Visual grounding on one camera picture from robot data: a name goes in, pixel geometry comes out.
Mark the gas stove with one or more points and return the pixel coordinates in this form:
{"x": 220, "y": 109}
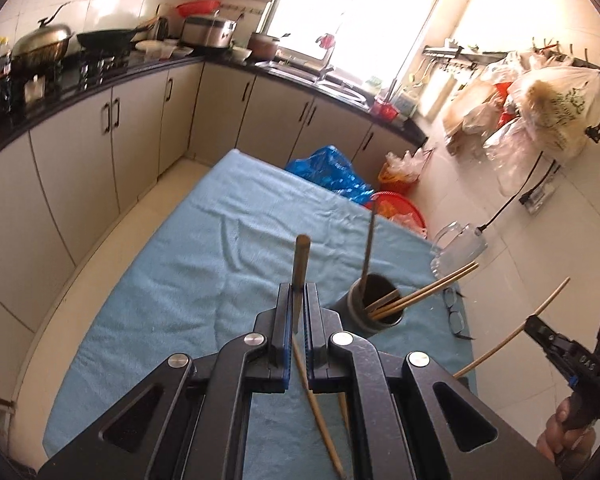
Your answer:
{"x": 95, "y": 67}

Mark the clear glass mug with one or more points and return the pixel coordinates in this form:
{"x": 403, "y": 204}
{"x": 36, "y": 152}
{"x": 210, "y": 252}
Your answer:
{"x": 462, "y": 250}

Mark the brown clay pot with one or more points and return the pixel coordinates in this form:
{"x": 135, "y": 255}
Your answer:
{"x": 264, "y": 46}

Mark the steel kettle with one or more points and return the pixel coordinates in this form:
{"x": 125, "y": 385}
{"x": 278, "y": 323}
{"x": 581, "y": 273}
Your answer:
{"x": 160, "y": 29}

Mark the bunch of wooden chopsticks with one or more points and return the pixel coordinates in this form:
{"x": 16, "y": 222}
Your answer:
{"x": 430, "y": 286}

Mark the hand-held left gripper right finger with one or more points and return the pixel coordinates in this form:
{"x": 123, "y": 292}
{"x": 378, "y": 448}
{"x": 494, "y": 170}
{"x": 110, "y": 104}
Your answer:
{"x": 310, "y": 330}

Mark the wall power strip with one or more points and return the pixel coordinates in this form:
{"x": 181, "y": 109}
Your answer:
{"x": 537, "y": 192}

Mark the small red basket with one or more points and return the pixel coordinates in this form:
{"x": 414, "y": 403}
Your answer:
{"x": 384, "y": 109}

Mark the cooking oil bottle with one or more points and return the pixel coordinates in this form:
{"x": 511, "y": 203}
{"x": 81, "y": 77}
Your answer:
{"x": 2, "y": 72}

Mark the black eyeglasses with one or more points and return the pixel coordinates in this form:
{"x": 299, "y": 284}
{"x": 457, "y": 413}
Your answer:
{"x": 455, "y": 317}

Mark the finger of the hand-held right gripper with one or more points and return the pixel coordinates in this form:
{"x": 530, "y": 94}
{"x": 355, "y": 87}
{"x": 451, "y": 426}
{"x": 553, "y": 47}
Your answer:
{"x": 555, "y": 345}

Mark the single wooden chopstick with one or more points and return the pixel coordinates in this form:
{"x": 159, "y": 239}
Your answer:
{"x": 343, "y": 410}
{"x": 485, "y": 356}
{"x": 320, "y": 414}
{"x": 301, "y": 265}

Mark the orange and clear plastic bag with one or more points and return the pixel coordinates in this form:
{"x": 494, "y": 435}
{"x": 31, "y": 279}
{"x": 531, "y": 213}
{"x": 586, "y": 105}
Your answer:
{"x": 402, "y": 172}

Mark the steel kitchen sink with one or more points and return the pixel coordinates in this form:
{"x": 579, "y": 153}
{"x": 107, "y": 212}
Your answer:
{"x": 310, "y": 77}

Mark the wall utensil rail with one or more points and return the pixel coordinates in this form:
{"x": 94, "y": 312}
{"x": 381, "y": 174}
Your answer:
{"x": 460, "y": 52}

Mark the pink flower ornament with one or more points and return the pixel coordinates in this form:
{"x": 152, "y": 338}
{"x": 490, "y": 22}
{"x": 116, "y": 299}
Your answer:
{"x": 326, "y": 40}

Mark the black kitchen countertop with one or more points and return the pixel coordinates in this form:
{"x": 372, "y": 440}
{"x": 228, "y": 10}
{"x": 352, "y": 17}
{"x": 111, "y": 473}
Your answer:
{"x": 145, "y": 65}

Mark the hanging plastic bags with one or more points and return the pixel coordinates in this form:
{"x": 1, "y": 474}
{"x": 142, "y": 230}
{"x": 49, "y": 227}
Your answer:
{"x": 545, "y": 110}

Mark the blue plastic bag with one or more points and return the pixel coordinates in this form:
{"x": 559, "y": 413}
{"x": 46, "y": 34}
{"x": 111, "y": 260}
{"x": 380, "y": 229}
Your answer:
{"x": 330, "y": 172}

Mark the kitchen window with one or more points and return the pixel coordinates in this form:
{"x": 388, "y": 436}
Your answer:
{"x": 360, "y": 15}

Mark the red plastic colander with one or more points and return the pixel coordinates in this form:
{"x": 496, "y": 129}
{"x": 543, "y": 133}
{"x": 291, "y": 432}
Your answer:
{"x": 197, "y": 8}

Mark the white bowls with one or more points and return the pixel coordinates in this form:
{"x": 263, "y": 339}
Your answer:
{"x": 162, "y": 49}

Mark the row of beige base cabinets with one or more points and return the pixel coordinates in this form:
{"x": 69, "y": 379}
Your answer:
{"x": 80, "y": 160}

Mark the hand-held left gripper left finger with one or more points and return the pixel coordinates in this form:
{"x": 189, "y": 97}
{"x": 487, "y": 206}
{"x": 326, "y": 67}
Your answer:
{"x": 283, "y": 330}

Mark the kitchen faucet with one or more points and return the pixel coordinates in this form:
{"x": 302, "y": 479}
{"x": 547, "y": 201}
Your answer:
{"x": 327, "y": 62}

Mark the blue terry table cloth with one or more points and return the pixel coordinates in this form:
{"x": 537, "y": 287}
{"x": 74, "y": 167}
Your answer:
{"x": 180, "y": 280}

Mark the black utensil holder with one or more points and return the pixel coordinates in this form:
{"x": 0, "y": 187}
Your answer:
{"x": 352, "y": 312}

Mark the red plastic basin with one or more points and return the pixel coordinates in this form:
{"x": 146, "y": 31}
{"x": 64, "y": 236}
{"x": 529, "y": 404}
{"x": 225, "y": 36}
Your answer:
{"x": 405, "y": 210}

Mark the person's right hand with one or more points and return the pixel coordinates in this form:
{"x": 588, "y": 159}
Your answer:
{"x": 560, "y": 442}

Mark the steel rice cooker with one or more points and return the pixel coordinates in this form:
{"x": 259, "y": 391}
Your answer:
{"x": 207, "y": 32}

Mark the steel pot with lid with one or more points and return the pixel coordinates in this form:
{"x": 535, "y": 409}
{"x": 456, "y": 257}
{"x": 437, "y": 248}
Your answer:
{"x": 42, "y": 42}

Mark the black wok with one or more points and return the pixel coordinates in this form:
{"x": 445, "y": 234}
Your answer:
{"x": 107, "y": 37}

